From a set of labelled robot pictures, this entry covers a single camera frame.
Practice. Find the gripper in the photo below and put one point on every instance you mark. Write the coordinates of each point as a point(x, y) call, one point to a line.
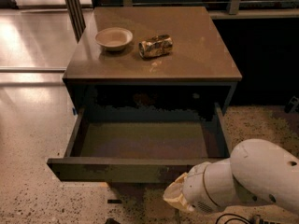
point(195, 188)

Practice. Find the dark top drawer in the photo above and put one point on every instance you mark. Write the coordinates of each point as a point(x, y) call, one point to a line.
point(146, 145)

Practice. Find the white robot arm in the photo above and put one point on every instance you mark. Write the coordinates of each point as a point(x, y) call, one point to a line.
point(257, 173)

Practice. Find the brown drawer cabinet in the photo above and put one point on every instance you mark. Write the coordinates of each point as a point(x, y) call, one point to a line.
point(198, 72)

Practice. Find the black floor object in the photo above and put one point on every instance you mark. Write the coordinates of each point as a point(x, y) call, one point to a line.
point(113, 201)

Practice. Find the crushed gold can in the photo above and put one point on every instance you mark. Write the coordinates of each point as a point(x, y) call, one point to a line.
point(156, 46)

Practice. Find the white paper bowl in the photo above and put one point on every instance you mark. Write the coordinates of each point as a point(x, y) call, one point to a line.
point(114, 39)

